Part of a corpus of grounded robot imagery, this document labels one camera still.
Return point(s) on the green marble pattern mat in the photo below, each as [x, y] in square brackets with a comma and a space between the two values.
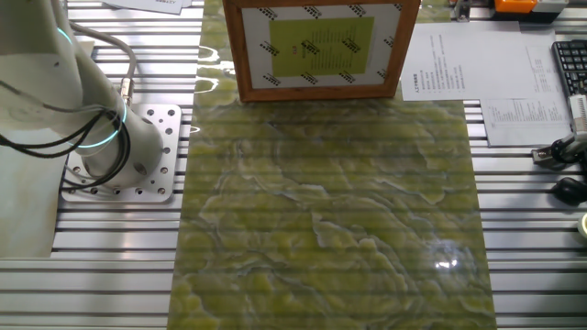
[321, 206]

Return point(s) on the wooden picture frame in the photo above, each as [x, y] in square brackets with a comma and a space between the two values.
[284, 46]

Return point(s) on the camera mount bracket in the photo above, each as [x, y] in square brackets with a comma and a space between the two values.
[543, 156]

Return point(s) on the black computer keyboard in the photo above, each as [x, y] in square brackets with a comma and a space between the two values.
[573, 64]

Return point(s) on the printed white paper sheet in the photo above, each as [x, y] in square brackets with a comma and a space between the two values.
[147, 4]
[527, 124]
[458, 59]

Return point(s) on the black round object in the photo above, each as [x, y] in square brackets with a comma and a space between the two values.
[571, 190]

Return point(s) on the dark metal bracket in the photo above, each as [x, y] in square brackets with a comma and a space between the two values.
[462, 9]

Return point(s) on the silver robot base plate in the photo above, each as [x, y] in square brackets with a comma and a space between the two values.
[169, 137]

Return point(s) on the pale tape roll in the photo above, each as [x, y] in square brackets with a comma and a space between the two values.
[583, 225]

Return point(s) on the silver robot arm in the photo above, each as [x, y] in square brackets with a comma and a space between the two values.
[36, 82]

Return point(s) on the orange plastic block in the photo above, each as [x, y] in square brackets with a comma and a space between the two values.
[513, 5]

